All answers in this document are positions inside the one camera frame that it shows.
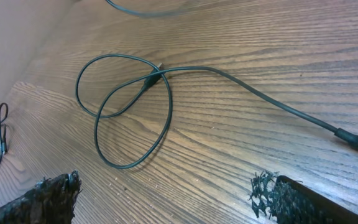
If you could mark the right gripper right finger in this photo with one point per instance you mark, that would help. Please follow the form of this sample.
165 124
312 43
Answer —
288 201

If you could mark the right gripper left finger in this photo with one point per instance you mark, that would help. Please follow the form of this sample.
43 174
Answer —
49 201

